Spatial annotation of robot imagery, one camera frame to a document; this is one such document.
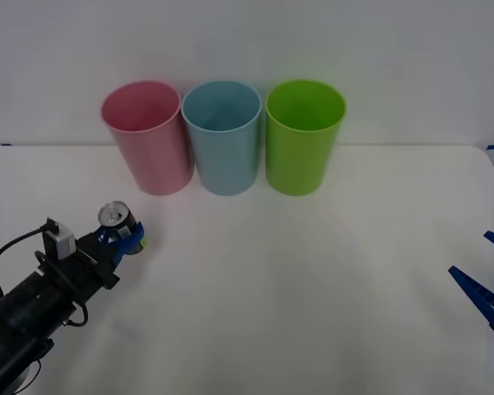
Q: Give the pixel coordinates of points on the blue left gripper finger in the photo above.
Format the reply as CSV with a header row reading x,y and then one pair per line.
x,y
131,243
101,236

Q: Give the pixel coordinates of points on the green plastic waste bin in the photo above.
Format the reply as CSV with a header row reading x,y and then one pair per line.
x,y
298,164

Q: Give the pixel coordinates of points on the dark grey drink can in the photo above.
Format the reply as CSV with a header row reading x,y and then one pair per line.
x,y
114,215

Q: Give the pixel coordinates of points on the pale blue plastic waste bin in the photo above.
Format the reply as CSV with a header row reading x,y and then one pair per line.
x,y
226,164

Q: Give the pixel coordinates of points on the pink plastic waste bin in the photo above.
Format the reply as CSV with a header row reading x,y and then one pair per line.
x,y
156,160

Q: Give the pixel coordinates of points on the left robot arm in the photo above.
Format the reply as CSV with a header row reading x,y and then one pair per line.
x,y
20,312

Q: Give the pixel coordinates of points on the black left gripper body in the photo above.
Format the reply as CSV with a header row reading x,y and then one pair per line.
x,y
88,267

